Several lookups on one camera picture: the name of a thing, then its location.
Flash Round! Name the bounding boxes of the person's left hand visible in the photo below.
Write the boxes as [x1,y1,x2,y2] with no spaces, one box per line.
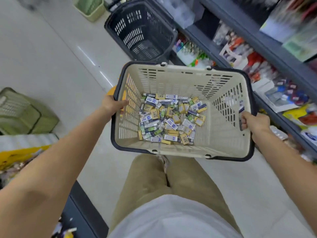
[100,95,129,122]

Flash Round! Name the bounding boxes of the person's right hand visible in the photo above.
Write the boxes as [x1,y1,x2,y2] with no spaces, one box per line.
[240,110,272,143]

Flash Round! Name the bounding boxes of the beige shopping basket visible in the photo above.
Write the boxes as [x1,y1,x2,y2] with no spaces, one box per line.
[110,61,256,162]

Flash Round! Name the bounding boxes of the pile of erasers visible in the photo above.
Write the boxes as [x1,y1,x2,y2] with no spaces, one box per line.
[137,93,209,146]

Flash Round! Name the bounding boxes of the grey store shelves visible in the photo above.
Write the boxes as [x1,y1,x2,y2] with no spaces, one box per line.
[168,0,317,164]

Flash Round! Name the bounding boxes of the person's left forearm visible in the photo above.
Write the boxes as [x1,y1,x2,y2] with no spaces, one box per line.
[0,109,112,238]

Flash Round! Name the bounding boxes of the person's right forearm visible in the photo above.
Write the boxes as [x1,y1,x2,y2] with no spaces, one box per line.
[253,127,317,233]

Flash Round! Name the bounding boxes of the black plastic basket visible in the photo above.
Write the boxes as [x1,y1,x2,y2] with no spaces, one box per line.
[104,0,179,64]

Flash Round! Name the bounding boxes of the green plastic basket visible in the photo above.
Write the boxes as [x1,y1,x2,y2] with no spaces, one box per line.
[77,0,105,15]

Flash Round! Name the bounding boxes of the row of mixed stationery packs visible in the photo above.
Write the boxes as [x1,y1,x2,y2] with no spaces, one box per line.
[173,20,317,162]

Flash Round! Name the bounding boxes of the stack of olive baskets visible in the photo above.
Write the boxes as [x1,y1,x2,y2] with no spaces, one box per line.
[0,87,60,136]

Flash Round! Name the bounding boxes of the yellow goods carton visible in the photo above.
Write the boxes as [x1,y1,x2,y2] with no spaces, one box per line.
[0,144,53,172]

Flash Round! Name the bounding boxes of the white shirt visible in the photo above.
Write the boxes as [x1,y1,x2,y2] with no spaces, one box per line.
[108,194,243,238]

